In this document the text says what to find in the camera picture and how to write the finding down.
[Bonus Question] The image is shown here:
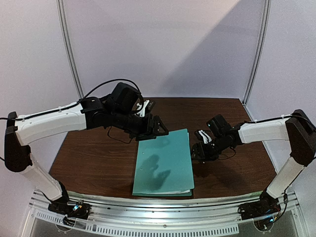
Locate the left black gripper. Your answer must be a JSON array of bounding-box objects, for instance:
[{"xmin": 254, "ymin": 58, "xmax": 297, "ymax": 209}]
[{"xmin": 111, "ymin": 108, "xmax": 170, "ymax": 142}]

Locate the teal plastic folder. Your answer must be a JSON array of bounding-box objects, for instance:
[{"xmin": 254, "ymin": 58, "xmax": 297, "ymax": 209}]
[{"xmin": 132, "ymin": 129, "xmax": 195, "ymax": 197}]

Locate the white text paper sheet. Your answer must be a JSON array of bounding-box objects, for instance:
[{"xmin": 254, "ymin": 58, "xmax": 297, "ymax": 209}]
[{"xmin": 171, "ymin": 189, "xmax": 191, "ymax": 194}]

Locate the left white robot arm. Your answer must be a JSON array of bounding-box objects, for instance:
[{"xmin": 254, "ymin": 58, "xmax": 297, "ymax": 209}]
[{"xmin": 4, "ymin": 97, "xmax": 169, "ymax": 214}]

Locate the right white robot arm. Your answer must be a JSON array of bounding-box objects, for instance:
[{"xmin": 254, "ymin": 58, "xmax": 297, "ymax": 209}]
[{"xmin": 191, "ymin": 109, "xmax": 316, "ymax": 215}]

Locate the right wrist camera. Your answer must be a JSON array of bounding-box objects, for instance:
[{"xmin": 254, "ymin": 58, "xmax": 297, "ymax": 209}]
[{"xmin": 206, "ymin": 114, "xmax": 232, "ymax": 137}]

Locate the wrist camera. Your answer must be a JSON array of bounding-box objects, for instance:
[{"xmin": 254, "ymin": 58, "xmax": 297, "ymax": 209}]
[
  {"xmin": 110, "ymin": 82, "xmax": 141, "ymax": 114},
  {"xmin": 206, "ymin": 114, "xmax": 232, "ymax": 137}
]

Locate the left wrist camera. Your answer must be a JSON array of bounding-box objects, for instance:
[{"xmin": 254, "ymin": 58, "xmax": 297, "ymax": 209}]
[{"xmin": 110, "ymin": 82, "xmax": 141, "ymax": 114}]

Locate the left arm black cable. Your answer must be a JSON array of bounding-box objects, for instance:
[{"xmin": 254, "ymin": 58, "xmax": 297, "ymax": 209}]
[{"xmin": 79, "ymin": 79, "xmax": 140, "ymax": 102}]

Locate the aluminium front rail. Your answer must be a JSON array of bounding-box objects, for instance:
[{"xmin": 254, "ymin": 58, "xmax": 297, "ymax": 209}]
[{"xmin": 28, "ymin": 190, "xmax": 301, "ymax": 224}]

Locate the perforated metal cable tray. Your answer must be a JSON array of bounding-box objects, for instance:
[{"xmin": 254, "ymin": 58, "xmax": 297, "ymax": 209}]
[{"xmin": 30, "ymin": 211, "xmax": 240, "ymax": 237}]

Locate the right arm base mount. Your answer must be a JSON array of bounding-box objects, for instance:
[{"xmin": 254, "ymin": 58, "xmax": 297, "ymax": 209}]
[{"xmin": 237, "ymin": 197, "xmax": 287, "ymax": 223}]

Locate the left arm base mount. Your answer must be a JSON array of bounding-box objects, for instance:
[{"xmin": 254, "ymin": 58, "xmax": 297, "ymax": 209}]
[{"xmin": 48, "ymin": 198, "xmax": 91, "ymax": 220}]

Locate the left aluminium corner post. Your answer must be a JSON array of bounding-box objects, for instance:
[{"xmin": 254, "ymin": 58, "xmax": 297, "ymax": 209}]
[{"xmin": 56, "ymin": 0, "xmax": 84, "ymax": 99}]

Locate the aluminium corner post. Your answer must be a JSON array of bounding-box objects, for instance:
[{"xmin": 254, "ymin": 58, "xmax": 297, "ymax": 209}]
[
  {"xmin": 56, "ymin": 0, "xmax": 84, "ymax": 99},
  {"xmin": 242, "ymin": 0, "xmax": 271, "ymax": 107}
]

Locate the right aluminium corner post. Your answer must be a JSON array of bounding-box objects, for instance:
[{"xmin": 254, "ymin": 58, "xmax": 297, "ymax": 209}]
[{"xmin": 242, "ymin": 0, "xmax": 271, "ymax": 107}]

